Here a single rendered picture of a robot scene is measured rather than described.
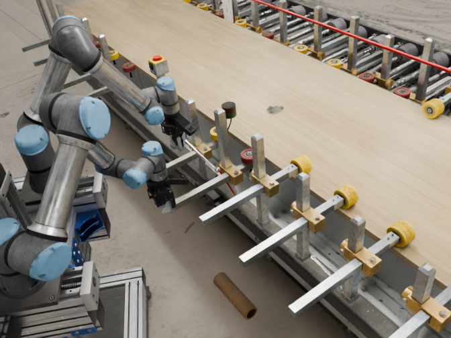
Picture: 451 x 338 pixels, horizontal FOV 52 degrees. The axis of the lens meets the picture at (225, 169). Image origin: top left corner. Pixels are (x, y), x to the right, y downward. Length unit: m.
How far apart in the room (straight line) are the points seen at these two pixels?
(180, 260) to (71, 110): 1.68
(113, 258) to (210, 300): 0.71
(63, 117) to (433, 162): 1.45
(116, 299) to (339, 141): 1.37
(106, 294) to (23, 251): 1.22
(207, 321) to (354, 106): 1.36
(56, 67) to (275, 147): 0.98
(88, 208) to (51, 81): 0.52
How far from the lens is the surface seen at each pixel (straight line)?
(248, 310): 2.53
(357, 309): 1.79
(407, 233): 1.68
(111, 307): 2.54
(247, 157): 2.07
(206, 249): 2.92
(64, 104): 1.42
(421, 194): 1.94
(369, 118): 2.33
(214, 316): 2.62
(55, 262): 1.40
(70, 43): 1.73
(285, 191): 2.19
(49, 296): 1.57
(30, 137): 1.87
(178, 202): 1.97
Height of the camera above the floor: 2.18
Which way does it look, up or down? 39 degrees down
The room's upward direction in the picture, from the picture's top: 8 degrees counter-clockwise
